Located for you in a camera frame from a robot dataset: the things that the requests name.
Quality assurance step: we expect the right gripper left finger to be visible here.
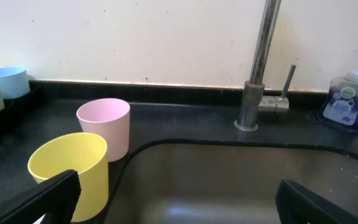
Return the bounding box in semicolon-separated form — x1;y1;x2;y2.
0;169;82;224

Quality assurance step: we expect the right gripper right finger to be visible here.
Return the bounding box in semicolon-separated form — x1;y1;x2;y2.
275;179;358;224

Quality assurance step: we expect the yellow cup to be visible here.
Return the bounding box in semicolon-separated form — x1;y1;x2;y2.
27;132;109;223

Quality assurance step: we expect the pink cup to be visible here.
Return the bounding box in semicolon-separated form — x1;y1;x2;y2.
76;98;131;163

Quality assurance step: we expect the steel sink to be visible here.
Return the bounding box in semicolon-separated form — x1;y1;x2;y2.
103;139;358;224

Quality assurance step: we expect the black tray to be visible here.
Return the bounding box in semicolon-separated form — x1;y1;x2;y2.
0;85;43;147

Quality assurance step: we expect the blue soap bottle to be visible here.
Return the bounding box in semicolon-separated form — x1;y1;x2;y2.
320;55;358;134

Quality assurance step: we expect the blue cup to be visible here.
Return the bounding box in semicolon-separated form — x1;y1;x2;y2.
0;66;31;100

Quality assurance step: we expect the steel tap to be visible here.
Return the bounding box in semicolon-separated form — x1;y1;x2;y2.
234;0;297;132

